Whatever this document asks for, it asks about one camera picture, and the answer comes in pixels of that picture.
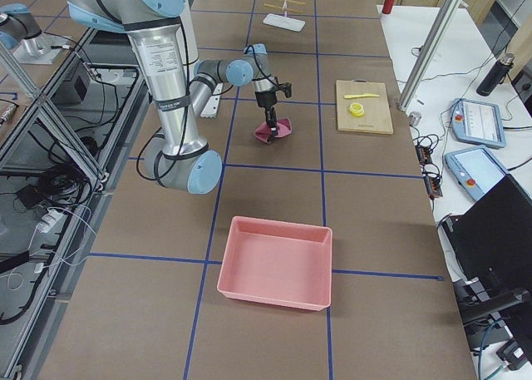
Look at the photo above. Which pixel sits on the black water bottle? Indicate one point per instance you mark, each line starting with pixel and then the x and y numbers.
pixel 496 74

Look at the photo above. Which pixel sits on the right wooden rack rod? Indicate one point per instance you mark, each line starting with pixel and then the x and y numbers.
pixel 283 8

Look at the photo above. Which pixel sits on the near teach pendant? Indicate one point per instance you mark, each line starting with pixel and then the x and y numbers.
pixel 476 170

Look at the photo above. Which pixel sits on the pink grey-edged cloth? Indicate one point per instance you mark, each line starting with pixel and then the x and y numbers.
pixel 266 133

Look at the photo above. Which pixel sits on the wooden rack rod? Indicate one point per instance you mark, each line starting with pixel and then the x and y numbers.
pixel 296 2
pixel 283 8

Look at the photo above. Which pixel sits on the left wooden rack rod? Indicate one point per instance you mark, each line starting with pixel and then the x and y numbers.
pixel 296 2

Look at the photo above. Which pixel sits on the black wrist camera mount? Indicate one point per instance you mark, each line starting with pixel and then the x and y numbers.
pixel 285 88

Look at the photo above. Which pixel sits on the far teach pendant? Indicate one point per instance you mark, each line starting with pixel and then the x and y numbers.
pixel 477 123

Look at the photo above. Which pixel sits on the teach pendant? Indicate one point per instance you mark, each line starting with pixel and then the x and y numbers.
pixel 477 123
pixel 476 170

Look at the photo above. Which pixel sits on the yellow plastic knife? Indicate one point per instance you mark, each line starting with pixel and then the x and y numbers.
pixel 360 96

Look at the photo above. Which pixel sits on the white rack tray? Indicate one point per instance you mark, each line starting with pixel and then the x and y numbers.
pixel 286 23

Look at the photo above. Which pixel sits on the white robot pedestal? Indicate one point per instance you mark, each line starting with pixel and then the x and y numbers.
pixel 211 108

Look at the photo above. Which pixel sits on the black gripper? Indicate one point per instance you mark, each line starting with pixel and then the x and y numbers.
pixel 264 100

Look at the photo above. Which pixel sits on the wooden cutting board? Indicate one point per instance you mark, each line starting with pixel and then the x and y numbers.
pixel 377 118

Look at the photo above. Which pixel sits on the black power strip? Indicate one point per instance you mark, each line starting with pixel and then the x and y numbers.
pixel 430 171

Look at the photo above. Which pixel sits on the pink plastic bin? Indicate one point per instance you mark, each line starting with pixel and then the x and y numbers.
pixel 279 263

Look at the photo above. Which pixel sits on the aluminium frame post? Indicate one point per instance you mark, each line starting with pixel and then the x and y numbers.
pixel 435 35

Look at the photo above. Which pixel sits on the black monitor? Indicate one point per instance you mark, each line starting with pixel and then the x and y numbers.
pixel 492 243

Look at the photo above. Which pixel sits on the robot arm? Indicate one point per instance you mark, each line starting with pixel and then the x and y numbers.
pixel 178 156

